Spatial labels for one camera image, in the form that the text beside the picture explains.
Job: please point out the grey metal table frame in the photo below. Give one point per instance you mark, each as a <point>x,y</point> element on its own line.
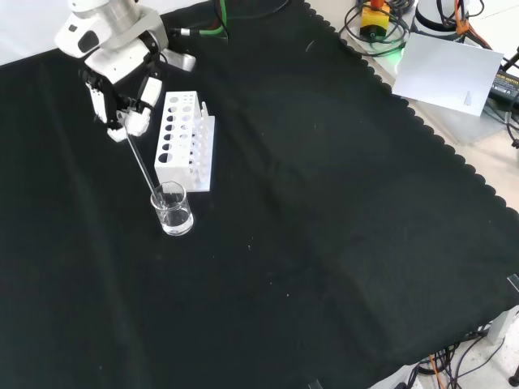
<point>503,324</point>

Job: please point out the pale board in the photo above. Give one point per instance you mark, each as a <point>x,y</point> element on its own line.
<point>446,73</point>

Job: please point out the black bench cloth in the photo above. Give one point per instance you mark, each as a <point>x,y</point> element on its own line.
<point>284,202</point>

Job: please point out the clear glass beaker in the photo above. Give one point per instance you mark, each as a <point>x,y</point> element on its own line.
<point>176,221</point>

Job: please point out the glass stirring rod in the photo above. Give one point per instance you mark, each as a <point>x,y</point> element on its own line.
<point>140,160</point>

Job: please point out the clear cloth clip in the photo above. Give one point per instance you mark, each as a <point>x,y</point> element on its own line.
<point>514,282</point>
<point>315,384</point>

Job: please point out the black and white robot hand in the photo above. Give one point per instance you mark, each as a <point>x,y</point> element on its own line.
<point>117,61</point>

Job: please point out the black power adapter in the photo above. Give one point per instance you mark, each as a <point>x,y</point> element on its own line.
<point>504,85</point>

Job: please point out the white test tube rack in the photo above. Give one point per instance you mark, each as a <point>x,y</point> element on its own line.
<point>174,166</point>

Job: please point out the yellow stop button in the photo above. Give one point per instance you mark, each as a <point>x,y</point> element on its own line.
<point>375,18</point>

